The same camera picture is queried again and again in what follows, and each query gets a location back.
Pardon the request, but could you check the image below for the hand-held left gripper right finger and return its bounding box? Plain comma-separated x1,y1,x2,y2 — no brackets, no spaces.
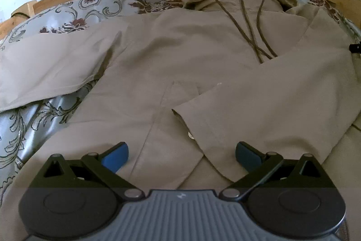
219,141,325,200

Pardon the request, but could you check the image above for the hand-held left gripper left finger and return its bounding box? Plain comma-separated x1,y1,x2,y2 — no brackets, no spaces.
39,142,146,200

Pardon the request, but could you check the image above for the beige zip jacket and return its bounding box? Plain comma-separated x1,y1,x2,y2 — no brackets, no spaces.
0,0,361,192

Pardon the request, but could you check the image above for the floral printed blanket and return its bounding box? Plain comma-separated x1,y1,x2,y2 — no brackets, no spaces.
0,0,361,202

